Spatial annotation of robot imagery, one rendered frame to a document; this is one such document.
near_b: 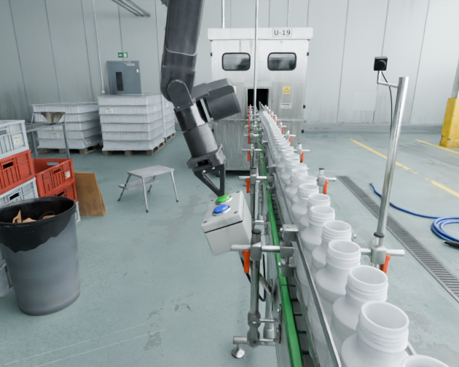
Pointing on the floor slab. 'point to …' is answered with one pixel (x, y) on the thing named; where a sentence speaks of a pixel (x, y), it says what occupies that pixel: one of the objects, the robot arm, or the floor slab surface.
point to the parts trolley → (46, 128)
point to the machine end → (219, 52)
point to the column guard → (454, 122)
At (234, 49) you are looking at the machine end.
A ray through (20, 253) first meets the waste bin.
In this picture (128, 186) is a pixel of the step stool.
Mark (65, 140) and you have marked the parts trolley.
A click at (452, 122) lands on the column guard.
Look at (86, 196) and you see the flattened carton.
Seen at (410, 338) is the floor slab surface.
